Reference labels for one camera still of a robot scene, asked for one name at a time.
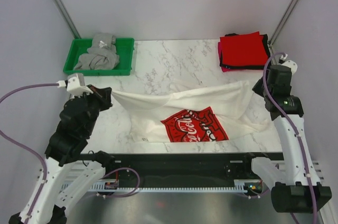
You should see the right aluminium frame post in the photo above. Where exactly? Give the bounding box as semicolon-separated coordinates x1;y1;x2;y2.
268;0;300;46

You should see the white slotted cable duct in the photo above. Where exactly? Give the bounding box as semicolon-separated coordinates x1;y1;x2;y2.
60;180;261;193

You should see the green plastic tray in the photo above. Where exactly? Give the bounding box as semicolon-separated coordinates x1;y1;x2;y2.
63;38;134;77

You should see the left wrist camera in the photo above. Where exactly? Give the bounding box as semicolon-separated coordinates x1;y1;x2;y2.
67;73;93;97

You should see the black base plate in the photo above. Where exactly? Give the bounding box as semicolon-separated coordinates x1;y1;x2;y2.
79;152;286;189

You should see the left aluminium frame post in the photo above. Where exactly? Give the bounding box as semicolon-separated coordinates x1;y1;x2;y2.
53;0;81;39

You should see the aluminium frame post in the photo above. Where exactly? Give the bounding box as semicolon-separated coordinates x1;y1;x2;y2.
53;0;81;39
268;0;300;46

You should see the pink folded t-shirt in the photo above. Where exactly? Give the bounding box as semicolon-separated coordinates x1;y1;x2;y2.
218;42;244;72

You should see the red folded t-shirt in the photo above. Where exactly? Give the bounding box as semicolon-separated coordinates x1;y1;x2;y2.
219;31;268;67

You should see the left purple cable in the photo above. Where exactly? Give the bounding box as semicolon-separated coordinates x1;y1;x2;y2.
0;81;67;219

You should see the front aluminium rail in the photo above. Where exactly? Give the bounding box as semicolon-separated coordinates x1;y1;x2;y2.
39;160;327;182

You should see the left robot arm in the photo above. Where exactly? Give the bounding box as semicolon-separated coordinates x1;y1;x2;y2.
9;85;116;223

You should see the white Coca-Cola t-shirt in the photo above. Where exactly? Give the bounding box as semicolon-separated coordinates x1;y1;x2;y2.
112;81;269;143

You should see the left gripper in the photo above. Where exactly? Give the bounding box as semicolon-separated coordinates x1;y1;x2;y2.
77;83;113;136

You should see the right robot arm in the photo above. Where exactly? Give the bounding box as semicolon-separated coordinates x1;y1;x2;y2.
242;65;332;213

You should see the grey t-shirt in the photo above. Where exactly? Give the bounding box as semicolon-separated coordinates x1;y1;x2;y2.
73;33;120;70

